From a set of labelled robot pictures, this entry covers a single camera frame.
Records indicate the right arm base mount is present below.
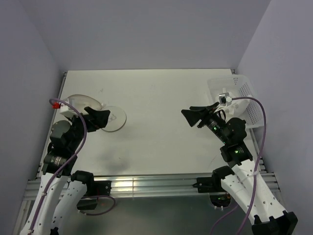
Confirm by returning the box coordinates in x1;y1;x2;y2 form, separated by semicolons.
192;177;231;208

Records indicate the white plastic basket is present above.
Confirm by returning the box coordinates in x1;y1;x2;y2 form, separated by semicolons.
207;74;264;129

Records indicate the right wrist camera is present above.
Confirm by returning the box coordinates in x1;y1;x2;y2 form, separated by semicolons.
218;93;232;106

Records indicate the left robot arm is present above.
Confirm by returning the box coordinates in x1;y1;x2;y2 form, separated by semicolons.
20;107;111;235

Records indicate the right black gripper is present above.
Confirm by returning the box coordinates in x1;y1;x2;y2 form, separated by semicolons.
180;101;229;143

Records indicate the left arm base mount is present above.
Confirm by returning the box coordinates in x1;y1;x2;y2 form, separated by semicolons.
77;180;112;211

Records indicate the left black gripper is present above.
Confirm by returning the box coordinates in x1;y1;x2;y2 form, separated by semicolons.
65;106;110;151

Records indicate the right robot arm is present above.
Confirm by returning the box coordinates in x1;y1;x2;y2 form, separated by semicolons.
181;103;298;235

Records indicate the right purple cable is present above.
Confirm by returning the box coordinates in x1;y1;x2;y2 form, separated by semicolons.
210;96;267;235

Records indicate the aluminium rail frame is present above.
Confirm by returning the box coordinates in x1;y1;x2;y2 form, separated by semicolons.
14;70;294;235

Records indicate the white bra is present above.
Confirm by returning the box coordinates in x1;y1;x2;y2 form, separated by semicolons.
217;99;250;117

